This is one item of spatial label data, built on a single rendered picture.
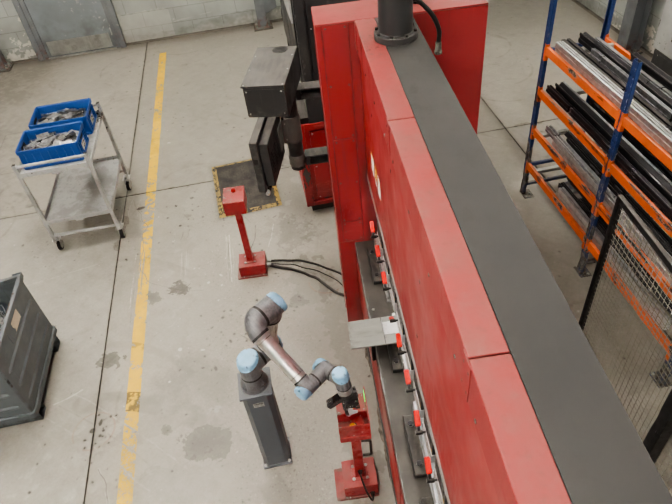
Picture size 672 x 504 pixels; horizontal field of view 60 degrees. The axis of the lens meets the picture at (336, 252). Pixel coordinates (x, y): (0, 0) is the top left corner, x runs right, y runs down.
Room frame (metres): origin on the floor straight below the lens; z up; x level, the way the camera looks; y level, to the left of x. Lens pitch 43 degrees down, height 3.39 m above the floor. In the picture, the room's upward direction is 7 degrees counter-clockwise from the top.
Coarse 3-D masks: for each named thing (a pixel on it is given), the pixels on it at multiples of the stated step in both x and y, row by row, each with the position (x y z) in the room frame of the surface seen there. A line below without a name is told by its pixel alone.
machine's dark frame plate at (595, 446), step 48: (432, 96) 1.97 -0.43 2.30; (432, 144) 1.65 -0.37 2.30; (480, 144) 1.62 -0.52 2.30; (480, 192) 1.36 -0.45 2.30; (480, 240) 1.15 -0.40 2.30; (528, 240) 1.13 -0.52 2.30; (528, 288) 0.96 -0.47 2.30; (528, 336) 0.82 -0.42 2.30; (576, 336) 0.80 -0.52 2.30; (528, 384) 0.69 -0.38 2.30; (576, 384) 0.68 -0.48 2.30; (576, 432) 0.57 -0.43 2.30; (624, 432) 0.56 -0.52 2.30; (576, 480) 0.47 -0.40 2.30; (624, 480) 0.46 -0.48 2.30
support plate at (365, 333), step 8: (360, 320) 2.02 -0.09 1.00; (368, 320) 2.01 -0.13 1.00; (376, 320) 2.01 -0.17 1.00; (384, 320) 2.00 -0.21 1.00; (352, 328) 1.97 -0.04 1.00; (360, 328) 1.97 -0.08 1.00; (368, 328) 1.96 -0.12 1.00; (376, 328) 1.95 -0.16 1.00; (352, 336) 1.92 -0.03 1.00; (360, 336) 1.91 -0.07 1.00; (368, 336) 1.91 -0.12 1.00; (376, 336) 1.90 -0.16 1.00; (392, 336) 1.89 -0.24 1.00; (352, 344) 1.87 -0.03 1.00; (360, 344) 1.86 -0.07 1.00; (368, 344) 1.86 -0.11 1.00; (376, 344) 1.85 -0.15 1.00; (384, 344) 1.85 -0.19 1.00
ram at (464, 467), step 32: (384, 160) 2.08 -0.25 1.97; (384, 192) 2.11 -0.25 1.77; (384, 224) 2.16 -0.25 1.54; (416, 256) 1.41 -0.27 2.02; (416, 288) 1.41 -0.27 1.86; (416, 320) 1.40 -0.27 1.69; (416, 352) 1.40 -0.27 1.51; (448, 352) 0.98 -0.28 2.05; (448, 384) 0.96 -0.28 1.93; (448, 416) 0.93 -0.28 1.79; (448, 448) 0.91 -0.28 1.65; (480, 448) 0.67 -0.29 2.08; (448, 480) 0.88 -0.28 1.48; (480, 480) 0.64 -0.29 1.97
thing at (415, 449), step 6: (408, 420) 1.45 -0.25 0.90; (414, 420) 1.45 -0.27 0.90; (408, 426) 1.42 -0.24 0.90; (414, 426) 1.42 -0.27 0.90; (408, 432) 1.39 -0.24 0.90; (414, 432) 1.39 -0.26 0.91; (408, 438) 1.36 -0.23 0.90; (414, 438) 1.36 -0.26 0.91; (408, 444) 1.34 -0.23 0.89; (414, 444) 1.33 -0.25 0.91; (420, 444) 1.33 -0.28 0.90; (414, 450) 1.30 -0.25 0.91; (420, 450) 1.30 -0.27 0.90; (414, 456) 1.27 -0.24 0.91; (420, 456) 1.27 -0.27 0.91; (414, 462) 1.24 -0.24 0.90; (414, 468) 1.22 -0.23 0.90; (420, 468) 1.21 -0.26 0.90; (420, 474) 1.19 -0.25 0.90; (426, 474) 1.18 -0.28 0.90
